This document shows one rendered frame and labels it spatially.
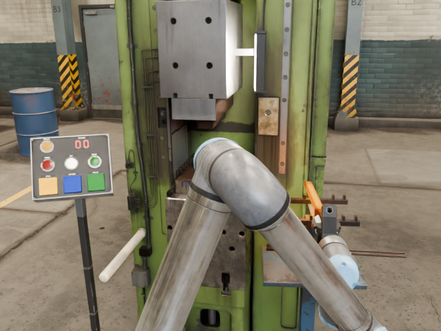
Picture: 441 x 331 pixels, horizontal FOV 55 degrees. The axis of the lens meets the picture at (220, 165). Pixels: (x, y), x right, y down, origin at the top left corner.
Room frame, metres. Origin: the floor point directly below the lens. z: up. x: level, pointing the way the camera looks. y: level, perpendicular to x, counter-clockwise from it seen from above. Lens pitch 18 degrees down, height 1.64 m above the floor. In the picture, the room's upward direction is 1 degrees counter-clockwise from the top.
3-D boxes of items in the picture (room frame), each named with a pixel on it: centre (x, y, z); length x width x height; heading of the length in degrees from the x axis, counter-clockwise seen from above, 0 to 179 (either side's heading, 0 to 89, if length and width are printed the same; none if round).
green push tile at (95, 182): (1.77, 0.56, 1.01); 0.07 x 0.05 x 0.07; 103
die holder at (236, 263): (2.04, 0.02, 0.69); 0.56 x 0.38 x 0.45; 168
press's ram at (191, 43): (2.03, 0.03, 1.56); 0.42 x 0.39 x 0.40; 168
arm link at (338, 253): (1.05, -0.33, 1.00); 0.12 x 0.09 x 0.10; 176
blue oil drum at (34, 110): (5.97, 2.64, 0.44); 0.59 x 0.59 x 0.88
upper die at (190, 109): (2.04, 0.07, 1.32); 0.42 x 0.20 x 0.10; 168
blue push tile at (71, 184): (1.75, 0.65, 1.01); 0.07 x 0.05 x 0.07; 103
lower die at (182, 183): (2.04, 0.07, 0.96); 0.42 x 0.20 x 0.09; 168
